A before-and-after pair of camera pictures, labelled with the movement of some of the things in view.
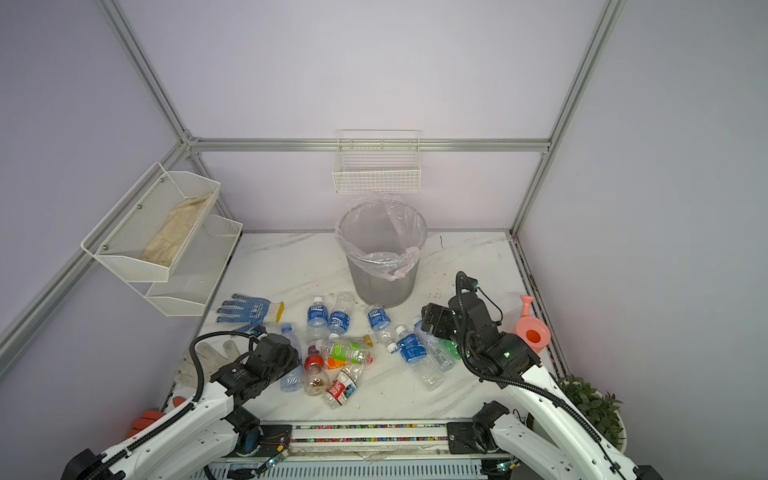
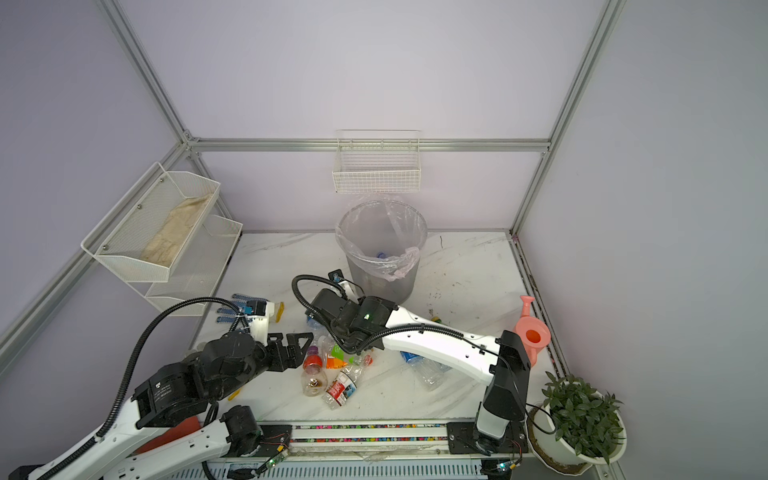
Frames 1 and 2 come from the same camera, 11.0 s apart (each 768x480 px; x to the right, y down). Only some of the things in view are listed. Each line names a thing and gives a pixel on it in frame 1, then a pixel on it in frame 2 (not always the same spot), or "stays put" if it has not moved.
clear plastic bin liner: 382,234 stays put
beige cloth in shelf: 175,231 stays put
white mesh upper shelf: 146,230 stays put
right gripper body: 442,325 -> 341,332
